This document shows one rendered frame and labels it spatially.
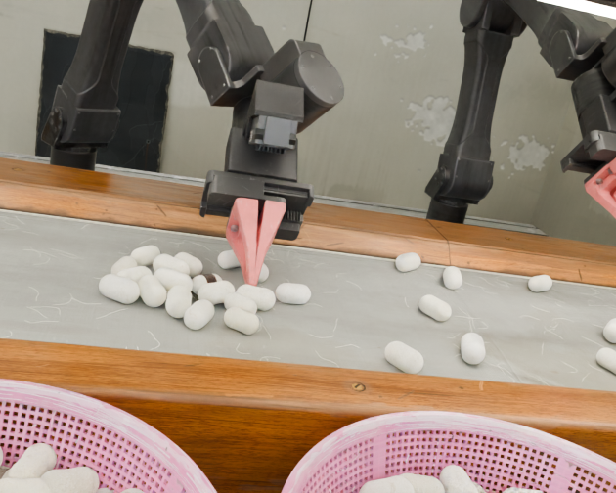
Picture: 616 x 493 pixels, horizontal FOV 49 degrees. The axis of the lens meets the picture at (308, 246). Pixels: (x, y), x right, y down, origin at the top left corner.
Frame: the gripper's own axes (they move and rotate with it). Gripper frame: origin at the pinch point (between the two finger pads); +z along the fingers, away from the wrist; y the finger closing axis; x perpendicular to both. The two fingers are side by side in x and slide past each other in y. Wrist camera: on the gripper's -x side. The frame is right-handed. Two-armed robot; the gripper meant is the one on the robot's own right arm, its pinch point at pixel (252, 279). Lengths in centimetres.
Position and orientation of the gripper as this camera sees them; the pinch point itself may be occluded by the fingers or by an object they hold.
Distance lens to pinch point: 61.4
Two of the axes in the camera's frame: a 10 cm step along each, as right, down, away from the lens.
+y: 9.7, 1.2, 2.2
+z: 0.0, 8.7, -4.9
